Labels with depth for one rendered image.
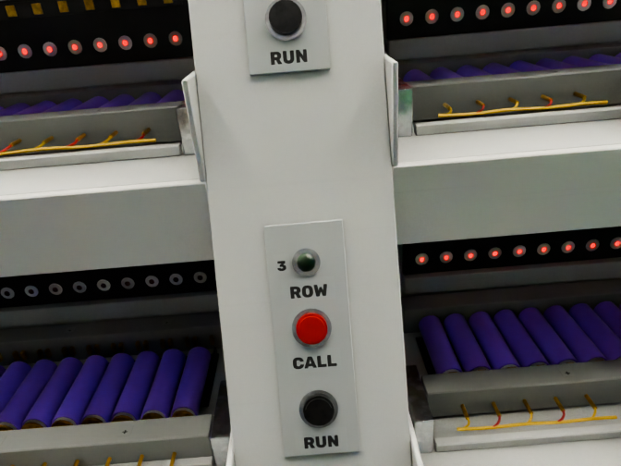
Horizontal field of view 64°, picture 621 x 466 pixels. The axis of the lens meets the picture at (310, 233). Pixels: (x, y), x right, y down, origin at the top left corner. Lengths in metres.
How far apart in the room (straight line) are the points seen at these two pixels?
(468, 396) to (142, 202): 0.24
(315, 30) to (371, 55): 0.03
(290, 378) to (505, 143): 0.17
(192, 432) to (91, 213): 0.15
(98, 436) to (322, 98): 0.25
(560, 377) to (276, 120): 0.25
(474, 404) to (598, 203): 0.15
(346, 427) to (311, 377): 0.03
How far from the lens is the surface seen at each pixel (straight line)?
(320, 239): 0.25
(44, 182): 0.31
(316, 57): 0.26
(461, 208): 0.27
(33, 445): 0.38
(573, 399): 0.39
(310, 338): 0.26
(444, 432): 0.36
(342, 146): 0.25
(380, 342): 0.26
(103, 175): 0.30
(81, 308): 0.47
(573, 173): 0.29
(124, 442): 0.35
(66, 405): 0.40
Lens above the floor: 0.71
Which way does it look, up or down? 5 degrees down
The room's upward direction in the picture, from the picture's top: 5 degrees counter-clockwise
